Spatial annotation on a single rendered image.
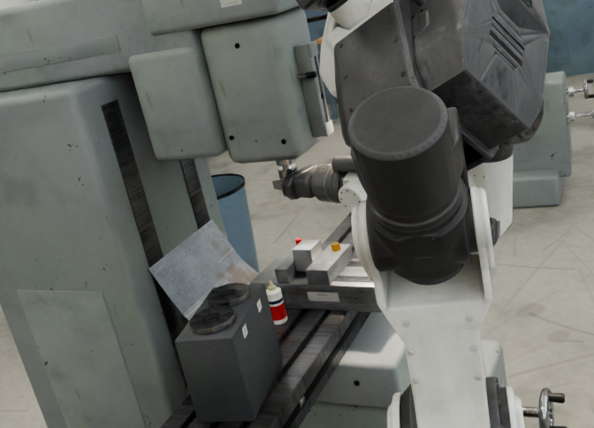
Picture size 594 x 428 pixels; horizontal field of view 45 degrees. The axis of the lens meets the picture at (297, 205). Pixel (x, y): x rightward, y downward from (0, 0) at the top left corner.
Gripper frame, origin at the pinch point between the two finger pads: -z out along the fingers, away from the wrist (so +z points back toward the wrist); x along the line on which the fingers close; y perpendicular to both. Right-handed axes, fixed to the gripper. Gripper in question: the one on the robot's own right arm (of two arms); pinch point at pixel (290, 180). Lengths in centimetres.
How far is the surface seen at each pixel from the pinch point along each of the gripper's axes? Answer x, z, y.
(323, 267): 3.1, 7.8, 20.7
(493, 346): -24, 34, 52
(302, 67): -1.2, 10.7, -26.6
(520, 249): -214, -58, 122
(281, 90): 6.7, 10.6, -23.6
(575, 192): -301, -62, 122
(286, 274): 7.0, -1.3, 22.0
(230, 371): 46, 20, 20
